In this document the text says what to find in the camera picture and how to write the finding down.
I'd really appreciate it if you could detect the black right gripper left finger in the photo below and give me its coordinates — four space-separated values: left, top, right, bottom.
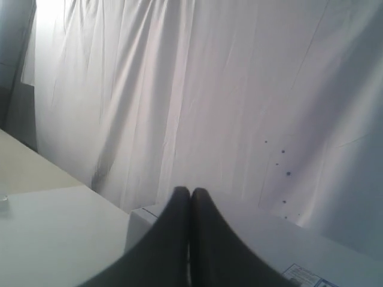
81 187 190 286

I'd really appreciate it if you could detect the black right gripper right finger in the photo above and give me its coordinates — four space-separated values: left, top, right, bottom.
189 188 296 287

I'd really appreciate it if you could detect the white microwave oven body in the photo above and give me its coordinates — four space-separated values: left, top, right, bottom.
127 204 383 287

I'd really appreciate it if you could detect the white backdrop curtain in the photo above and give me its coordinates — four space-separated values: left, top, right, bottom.
20 0 383 240

